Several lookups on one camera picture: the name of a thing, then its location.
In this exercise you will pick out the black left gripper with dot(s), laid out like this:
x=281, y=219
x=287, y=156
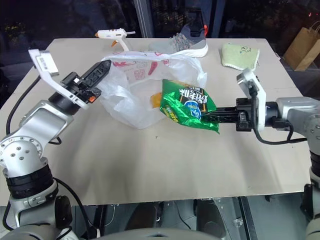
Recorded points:
x=79, y=89

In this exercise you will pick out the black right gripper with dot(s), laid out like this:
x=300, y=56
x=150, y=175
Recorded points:
x=244, y=113

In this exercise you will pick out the green snack bag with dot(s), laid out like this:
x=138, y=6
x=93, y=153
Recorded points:
x=185, y=105

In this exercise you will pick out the translucent white plastic bag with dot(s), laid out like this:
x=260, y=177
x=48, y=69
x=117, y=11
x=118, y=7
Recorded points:
x=130, y=107

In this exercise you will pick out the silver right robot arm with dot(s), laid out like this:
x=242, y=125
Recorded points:
x=297, y=113

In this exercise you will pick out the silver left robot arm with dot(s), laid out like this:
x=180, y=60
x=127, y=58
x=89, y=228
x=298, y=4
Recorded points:
x=27, y=130

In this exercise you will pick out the brown paper bag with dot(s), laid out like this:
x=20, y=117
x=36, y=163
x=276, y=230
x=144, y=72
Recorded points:
x=303, y=47

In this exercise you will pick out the white hot glue gun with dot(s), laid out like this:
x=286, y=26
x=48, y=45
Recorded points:
x=112, y=33

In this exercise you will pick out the pale green folded towel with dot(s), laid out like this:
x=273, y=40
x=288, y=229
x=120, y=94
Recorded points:
x=238, y=56

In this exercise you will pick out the orange snack packet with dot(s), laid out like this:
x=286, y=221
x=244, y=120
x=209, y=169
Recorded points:
x=156, y=100

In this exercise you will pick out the grey knit sneaker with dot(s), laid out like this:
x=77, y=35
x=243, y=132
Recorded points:
x=180, y=43

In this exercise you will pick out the dark rounded shape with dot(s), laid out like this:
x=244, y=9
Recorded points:
x=212, y=217

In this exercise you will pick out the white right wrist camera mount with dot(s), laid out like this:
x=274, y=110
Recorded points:
x=252, y=80

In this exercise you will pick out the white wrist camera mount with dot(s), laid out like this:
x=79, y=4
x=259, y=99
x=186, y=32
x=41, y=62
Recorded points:
x=252, y=80
x=45, y=65

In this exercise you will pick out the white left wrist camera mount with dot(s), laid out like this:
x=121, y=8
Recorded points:
x=45, y=65

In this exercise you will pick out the black table frame bar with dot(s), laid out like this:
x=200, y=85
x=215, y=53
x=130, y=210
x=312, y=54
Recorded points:
x=248, y=217

